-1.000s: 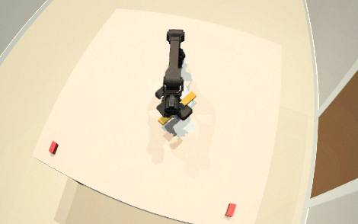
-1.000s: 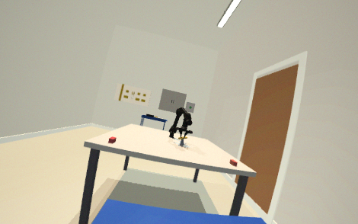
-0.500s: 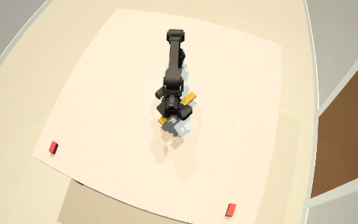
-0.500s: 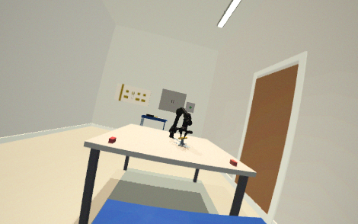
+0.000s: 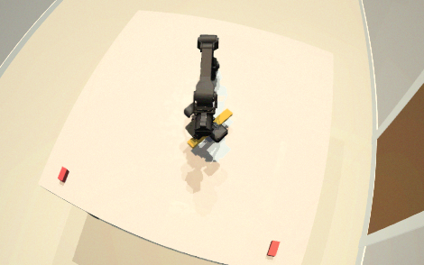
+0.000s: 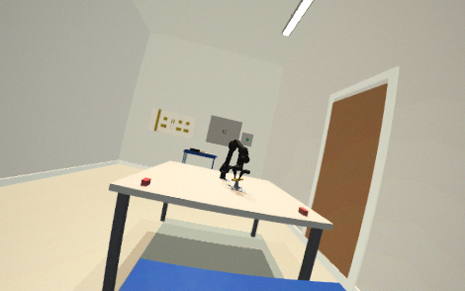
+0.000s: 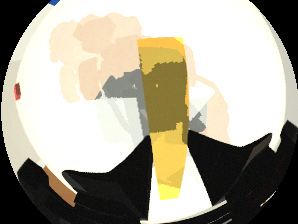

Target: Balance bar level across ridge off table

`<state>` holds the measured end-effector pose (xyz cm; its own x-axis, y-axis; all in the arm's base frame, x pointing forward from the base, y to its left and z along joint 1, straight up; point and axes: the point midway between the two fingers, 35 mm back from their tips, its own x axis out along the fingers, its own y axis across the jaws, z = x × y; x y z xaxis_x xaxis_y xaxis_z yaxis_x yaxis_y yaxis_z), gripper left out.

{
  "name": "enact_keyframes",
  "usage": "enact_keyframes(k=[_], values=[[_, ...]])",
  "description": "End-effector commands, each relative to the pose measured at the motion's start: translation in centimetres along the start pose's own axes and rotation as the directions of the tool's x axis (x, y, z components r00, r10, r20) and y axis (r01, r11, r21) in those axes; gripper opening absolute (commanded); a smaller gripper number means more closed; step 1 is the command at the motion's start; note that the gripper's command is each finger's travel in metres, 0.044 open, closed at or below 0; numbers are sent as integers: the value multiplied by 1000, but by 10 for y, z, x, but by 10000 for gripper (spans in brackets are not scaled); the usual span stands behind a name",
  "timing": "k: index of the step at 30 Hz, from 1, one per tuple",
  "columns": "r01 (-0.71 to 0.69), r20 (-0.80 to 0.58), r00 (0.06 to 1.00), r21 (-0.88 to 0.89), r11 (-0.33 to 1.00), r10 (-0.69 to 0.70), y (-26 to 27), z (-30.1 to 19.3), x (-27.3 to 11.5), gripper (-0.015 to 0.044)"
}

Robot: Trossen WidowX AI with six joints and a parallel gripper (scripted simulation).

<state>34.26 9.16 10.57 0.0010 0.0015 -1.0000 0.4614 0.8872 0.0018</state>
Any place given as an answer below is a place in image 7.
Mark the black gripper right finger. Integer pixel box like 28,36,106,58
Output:
186,129,273,206

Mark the yellow bar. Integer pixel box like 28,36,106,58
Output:
137,36,189,200

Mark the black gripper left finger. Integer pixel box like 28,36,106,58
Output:
61,135,153,221

